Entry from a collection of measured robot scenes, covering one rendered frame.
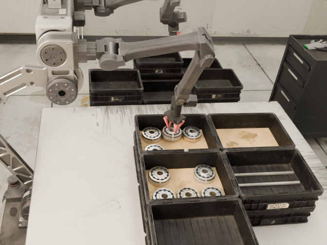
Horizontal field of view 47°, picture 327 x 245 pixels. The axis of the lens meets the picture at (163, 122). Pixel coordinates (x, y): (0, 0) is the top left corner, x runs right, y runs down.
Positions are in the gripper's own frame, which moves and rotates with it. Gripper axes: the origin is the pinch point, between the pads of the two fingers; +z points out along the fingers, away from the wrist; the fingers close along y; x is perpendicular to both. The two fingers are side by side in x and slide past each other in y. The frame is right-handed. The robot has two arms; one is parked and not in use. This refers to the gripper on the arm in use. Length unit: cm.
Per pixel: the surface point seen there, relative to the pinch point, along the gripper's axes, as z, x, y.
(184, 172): 7.2, 14.3, -21.9
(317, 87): 14, -152, -22
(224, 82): 32, -126, 45
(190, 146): 6.1, -2.8, -11.4
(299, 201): 2, -7, -71
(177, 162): 2.9, 15.2, -17.4
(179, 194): 5.3, 29.0, -30.9
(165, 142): 6.4, 4.8, -0.6
